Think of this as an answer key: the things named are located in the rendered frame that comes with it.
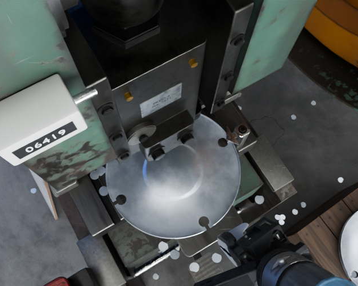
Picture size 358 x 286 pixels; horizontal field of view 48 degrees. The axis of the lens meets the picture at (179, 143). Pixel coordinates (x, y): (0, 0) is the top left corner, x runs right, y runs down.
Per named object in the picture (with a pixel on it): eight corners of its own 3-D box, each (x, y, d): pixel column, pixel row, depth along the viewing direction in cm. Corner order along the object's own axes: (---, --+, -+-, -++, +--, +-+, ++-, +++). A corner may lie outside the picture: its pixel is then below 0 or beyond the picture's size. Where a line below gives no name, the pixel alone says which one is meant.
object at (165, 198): (83, 147, 88) (82, 146, 88) (195, 87, 94) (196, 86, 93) (146, 265, 81) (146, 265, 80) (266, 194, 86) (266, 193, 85)
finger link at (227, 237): (234, 245, 71) (255, 262, 63) (225, 251, 71) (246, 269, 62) (221, 224, 70) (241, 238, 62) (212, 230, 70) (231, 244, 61)
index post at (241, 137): (244, 144, 97) (252, 130, 88) (234, 150, 97) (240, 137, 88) (238, 134, 98) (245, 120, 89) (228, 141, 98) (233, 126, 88)
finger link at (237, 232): (241, 224, 76) (263, 238, 67) (216, 243, 75) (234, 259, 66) (233, 211, 76) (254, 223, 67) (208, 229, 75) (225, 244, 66)
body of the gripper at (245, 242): (282, 251, 68) (324, 277, 57) (241, 281, 67) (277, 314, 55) (261, 214, 67) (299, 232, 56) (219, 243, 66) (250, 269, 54)
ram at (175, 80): (207, 137, 78) (228, 59, 50) (140, 176, 75) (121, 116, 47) (162, 68, 83) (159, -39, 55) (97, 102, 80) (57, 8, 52)
